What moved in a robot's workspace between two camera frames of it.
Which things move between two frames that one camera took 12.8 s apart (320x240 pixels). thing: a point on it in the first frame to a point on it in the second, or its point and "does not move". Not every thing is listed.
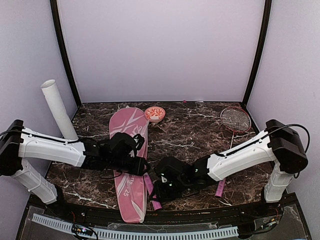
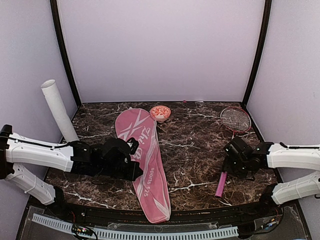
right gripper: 160,194 to 227,165
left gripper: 138,169 does not move
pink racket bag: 130,189 to 152,188
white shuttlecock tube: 61,114 does not move
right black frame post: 268,9 does not move
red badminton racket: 237,119 does not move
